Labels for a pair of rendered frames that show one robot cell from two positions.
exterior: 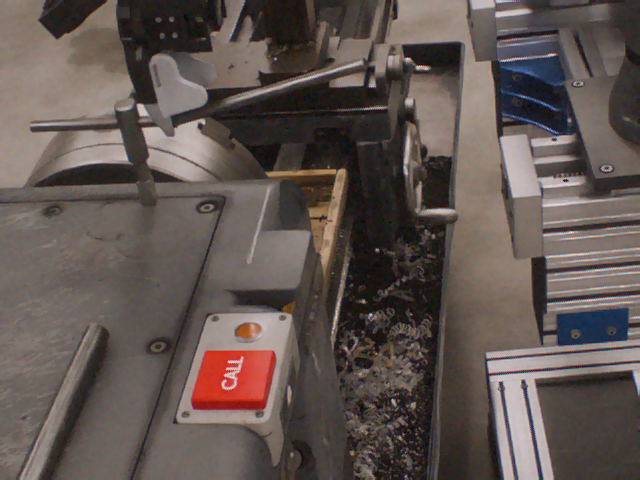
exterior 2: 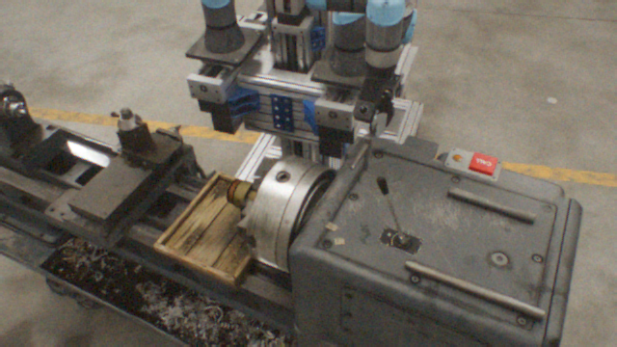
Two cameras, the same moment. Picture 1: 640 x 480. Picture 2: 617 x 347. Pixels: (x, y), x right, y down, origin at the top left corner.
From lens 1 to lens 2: 1.42 m
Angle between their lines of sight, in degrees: 55
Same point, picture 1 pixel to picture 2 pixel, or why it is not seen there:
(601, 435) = not seen: hidden behind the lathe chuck
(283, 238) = (409, 141)
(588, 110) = (333, 78)
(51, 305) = (419, 203)
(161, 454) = (510, 186)
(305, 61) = (167, 147)
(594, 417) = not seen: hidden behind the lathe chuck
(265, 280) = (431, 149)
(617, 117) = (351, 71)
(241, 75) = (134, 176)
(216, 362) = (476, 164)
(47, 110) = not seen: outside the picture
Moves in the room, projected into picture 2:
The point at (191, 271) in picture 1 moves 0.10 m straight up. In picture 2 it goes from (416, 165) to (421, 136)
